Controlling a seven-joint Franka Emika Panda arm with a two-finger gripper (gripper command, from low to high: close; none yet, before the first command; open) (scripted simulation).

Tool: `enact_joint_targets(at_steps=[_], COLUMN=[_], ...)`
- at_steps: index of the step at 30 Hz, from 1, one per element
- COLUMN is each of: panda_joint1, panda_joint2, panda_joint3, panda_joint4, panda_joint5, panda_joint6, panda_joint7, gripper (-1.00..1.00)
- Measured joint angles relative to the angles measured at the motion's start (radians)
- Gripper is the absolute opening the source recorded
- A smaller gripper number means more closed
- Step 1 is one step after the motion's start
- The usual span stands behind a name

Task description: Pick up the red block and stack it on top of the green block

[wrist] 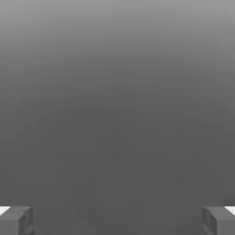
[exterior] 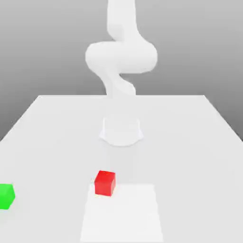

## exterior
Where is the small green cube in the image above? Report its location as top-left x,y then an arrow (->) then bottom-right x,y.
0,183 -> 16,210

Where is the small red cube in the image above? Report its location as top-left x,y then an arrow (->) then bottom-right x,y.
94,170 -> 116,197

